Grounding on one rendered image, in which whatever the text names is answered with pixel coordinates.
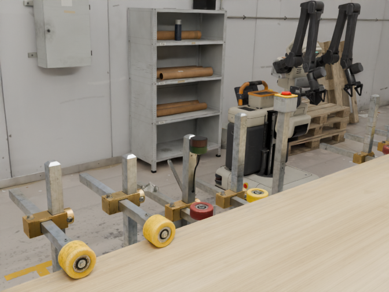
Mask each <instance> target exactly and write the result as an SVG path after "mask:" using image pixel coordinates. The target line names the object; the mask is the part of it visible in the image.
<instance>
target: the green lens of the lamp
mask: <svg viewBox="0 0 389 292"><path fill-rule="evenodd" d="M190 152H191V153H193V154H205V153H206V152H207V146H206V147H203V148H195V147H192V146H191V145H190Z"/></svg>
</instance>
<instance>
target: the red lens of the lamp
mask: <svg viewBox="0 0 389 292"><path fill-rule="evenodd" d="M190 145H191V146H193V147H205V146H207V139H206V140H203V141H196V140H192V139H191V138H190Z"/></svg>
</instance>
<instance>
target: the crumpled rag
mask: <svg viewBox="0 0 389 292"><path fill-rule="evenodd" d="M141 189H143V190H144V191H149V192H157V191H158V190H159V187H158V186H155V185H153V184H152V183H151V182H149V183H148V184H147V185H146V186H144V185H142V187H141Z"/></svg>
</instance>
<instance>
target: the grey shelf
mask: <svg viewBox="0 0 389 292"><path fill-rule="evenodd" d="M201 13H202V14H201ZM224 19H225V20H224ZM175 20H181V24H182V31H200V32H201V38H200V39H182V40H181V41H175V40H174V39H172V40H157V31H175ZM196 24H197V30H196ZM226 28H227V10H197V9H161V8H128V34H129V107H130V153H131V154H133V155H134V156H136V157H138V158H140V159H142V160H144V161H146V162H147V163H149V164H151V172H152V173H156V162H160V161H163V160H167V159H171V158H177V157H181V156H183V144H184V136H185V135H187V134H192V135H194V136H197V135H198V136H203V137H206V138H207V150H208V151H209V150H212V149H218V154H216V157H221V133H222V110H223V87H224V74H225V51H226ZM200 47H201V49H200ZM222 55H223V56H222ZM195 62H196V66H203V67H211V68H212V70H213V75H212V76H204V77H196V78H182V79H169V80H160V79H157V68H164V67H181V66H191V65H195ZM199 81H200V85H199ZM191 100H199V103H206V104H207V109H203V110H199V111H192V112H185V113H181V114H174V115H167V116H160V117H156V105H158V104H167V103H176V102H182V101H191ZM198 118H199V120H198ZM193 121H194V127H193Z"/></svg>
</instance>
